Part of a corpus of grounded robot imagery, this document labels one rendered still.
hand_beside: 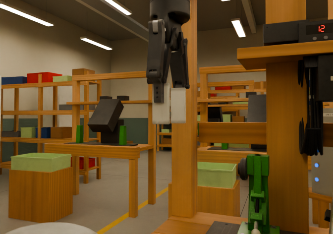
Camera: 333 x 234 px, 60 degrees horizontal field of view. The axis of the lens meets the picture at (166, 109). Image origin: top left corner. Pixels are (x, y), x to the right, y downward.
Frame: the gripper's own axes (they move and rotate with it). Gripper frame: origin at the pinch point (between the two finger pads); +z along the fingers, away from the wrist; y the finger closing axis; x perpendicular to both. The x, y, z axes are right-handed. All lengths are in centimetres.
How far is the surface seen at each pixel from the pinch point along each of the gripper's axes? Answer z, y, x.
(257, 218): 33, -44, 11
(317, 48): -20, -54, 29
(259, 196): 27, -49, 12
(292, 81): -11, -66, 22
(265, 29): -30, -59, 13
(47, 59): -182, -644, -675
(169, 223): 43, -56, -23
